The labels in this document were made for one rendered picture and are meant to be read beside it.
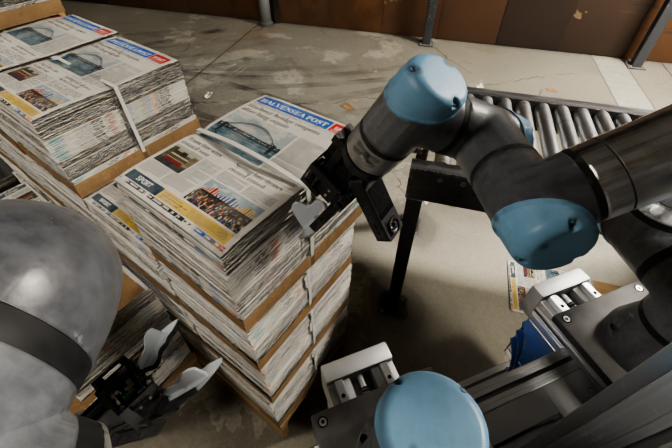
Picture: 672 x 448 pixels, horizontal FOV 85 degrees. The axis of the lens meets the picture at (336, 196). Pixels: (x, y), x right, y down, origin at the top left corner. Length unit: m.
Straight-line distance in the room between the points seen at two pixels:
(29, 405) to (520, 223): 0.34
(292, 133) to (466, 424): 0.55
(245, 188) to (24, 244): 0.44
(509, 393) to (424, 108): 0.62
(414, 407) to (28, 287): 0.37
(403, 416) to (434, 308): 1.31
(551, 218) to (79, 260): 0.33
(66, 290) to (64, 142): 0.83
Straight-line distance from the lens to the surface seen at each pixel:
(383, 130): 0.42
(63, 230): 0.25
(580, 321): 0.88
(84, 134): 1.05
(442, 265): 1.88
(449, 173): 1.09
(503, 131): 0.44
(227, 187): 0.64
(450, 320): 1.73
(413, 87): 0.38
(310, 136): 0.73
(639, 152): 0.40
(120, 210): 1.04
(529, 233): 0.36
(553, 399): 0.89
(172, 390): 0.68
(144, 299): 1.17
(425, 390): 0.47
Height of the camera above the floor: 1.48
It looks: 44 degrees down
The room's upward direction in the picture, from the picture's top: straight up
